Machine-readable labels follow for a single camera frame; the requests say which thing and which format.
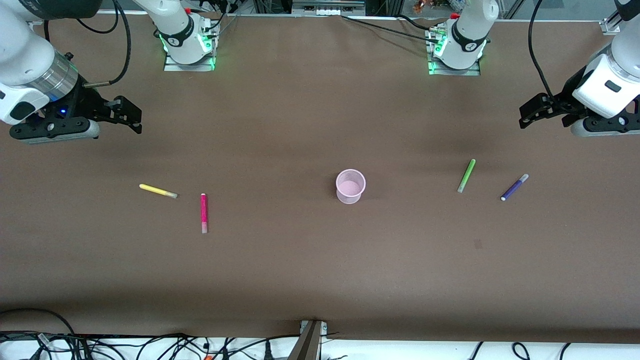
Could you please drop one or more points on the purple marker pen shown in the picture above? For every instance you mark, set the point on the purple marker pen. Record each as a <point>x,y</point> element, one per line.
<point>513,189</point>

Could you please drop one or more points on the aluminium frame corner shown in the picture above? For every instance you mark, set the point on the aluminium frame corner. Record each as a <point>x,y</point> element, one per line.
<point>610,26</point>

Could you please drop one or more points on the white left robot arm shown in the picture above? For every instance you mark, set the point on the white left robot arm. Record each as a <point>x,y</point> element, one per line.
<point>467,35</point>

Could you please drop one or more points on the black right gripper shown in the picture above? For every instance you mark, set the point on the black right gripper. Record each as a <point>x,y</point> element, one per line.
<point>86,103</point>

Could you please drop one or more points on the metal table edge bracket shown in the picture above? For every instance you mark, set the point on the metal table edge bracket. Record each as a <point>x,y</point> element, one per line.
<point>311,340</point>

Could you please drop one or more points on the pink marker pen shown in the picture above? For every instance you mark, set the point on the pink marker pen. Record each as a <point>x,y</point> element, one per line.
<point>203,210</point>

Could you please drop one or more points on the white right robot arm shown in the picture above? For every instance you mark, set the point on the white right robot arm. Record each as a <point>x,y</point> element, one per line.
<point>20,50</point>

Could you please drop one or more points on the green marker pen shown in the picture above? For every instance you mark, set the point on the green marker pen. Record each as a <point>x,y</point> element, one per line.
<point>467,175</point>

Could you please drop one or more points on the pink translucent pen holder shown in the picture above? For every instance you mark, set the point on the pink translucent pen holder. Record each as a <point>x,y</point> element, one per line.
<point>350,189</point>

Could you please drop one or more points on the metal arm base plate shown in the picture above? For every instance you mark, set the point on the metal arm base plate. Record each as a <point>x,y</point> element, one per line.
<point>190,66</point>
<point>455,71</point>

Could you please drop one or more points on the black power plug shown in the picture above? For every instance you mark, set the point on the black power plug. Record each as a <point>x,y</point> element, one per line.
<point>267,351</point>

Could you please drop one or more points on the yellow marker pen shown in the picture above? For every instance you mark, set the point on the yellow marker pen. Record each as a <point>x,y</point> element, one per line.
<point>156,190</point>

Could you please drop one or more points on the grey metal box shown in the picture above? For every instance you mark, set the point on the grey metal box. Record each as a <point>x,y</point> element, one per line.
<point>327,6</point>

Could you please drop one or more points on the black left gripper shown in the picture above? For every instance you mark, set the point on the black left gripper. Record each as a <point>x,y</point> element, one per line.
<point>563,99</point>

